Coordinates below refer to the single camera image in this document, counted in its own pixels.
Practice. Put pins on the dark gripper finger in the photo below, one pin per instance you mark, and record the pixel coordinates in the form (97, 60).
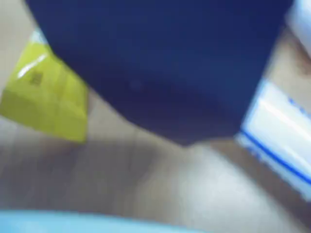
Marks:
(223, 60)
(104, 48)

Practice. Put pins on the light green bowl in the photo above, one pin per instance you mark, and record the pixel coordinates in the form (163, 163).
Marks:
(73, 223)

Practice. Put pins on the white and blue packet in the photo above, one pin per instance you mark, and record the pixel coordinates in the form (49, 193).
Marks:
(279, 126)

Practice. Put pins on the yellow sachet stick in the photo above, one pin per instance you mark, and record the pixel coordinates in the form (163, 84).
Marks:
(48, 104)

